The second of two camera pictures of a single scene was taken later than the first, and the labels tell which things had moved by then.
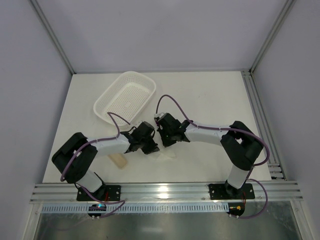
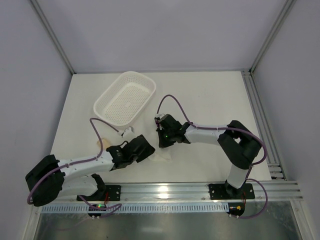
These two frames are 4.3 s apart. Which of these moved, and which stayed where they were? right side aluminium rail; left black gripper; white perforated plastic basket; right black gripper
Moved: left black gripper
Stayed: right side aluminium rail; right black gripper; white perforated plastic basket
